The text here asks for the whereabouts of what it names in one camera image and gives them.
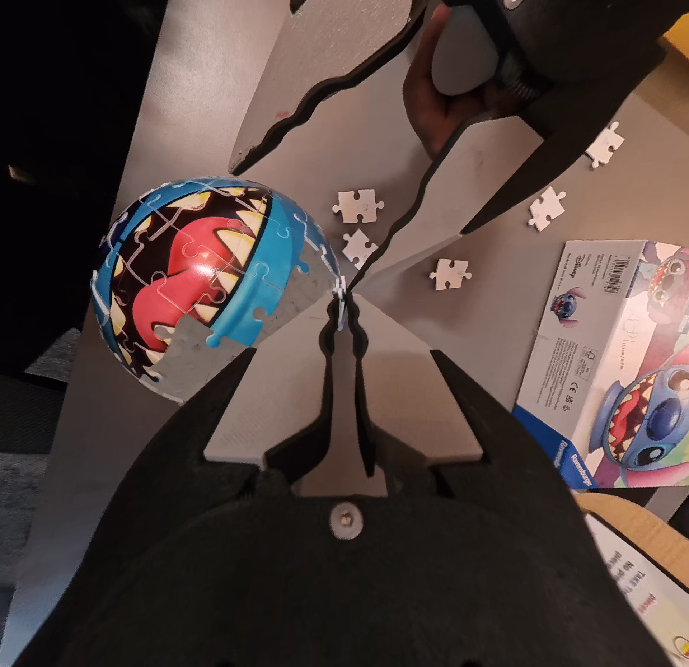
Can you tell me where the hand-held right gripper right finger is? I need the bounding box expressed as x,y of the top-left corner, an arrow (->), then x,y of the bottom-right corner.
344,293 -> 483,479

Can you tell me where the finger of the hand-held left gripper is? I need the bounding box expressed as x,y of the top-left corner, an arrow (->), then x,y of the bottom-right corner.
347,112 -> 545,293
228,0 -> 432,176

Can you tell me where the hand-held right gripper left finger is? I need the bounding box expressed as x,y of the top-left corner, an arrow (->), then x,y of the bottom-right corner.
203,293 -> 342,486

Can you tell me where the blue puzzle ball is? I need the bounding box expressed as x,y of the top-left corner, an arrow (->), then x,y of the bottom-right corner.
92,177 -> 345,404

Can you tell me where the cartoon printed puzzle box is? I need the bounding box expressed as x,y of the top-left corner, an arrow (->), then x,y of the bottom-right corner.
511,240 -> 689,489

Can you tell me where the person's left hand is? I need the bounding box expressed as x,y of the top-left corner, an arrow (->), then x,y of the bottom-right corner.
404,5 -> 519,159

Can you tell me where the yellow box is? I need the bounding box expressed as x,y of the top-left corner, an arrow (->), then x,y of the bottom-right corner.
659,27 -> 689,62

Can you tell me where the instruction sheet on stand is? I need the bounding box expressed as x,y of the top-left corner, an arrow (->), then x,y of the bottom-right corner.
573,492 -> 689,589

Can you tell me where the printed instruction sheet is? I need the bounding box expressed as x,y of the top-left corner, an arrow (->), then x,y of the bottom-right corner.
584,513 -> 689,667

